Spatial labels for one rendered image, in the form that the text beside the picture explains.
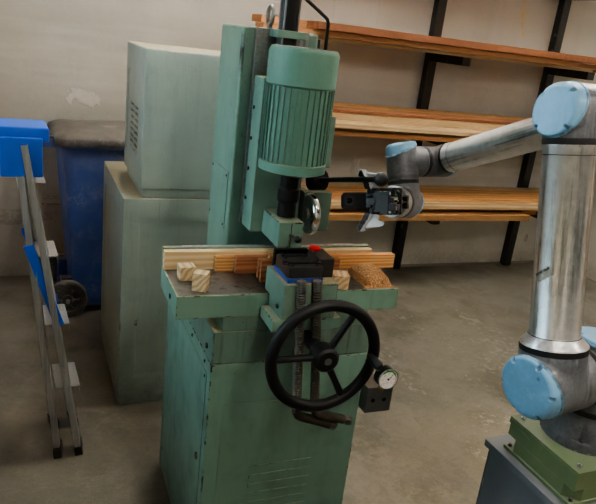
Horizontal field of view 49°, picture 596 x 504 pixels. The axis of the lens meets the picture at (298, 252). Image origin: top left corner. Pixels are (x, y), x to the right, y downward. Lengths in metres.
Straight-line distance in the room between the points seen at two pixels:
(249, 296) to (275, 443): 0.46
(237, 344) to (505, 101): 3.63
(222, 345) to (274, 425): 0.30
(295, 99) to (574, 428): 1.04
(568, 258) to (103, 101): 2.90
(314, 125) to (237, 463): 0.92
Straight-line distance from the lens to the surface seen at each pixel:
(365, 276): 1.75
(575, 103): 1.46
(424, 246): 4.86
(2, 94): 3.83
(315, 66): 1.59
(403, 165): 1.88
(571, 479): 1.71
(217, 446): 1.79
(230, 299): 1.58
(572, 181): 1.48
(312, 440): 1.89
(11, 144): 2.12
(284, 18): 1.77
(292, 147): 1.61
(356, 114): 3.79
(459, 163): 1.90
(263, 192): 1.79
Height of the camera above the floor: 1.51
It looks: 18 degrees down
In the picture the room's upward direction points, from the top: 7 degrees clockwise
